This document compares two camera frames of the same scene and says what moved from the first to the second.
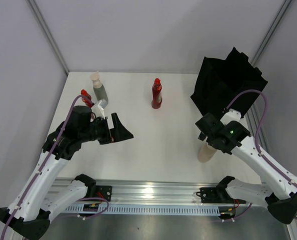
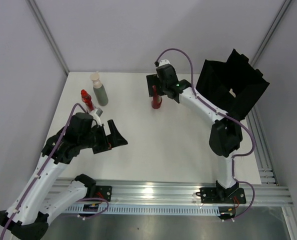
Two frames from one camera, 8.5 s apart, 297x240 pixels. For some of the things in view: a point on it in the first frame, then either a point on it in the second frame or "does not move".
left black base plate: (103, 192) does not move
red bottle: (156, 101) does not move
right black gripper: (202, 137) -> (153, 79)
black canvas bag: (217, 82) does not move
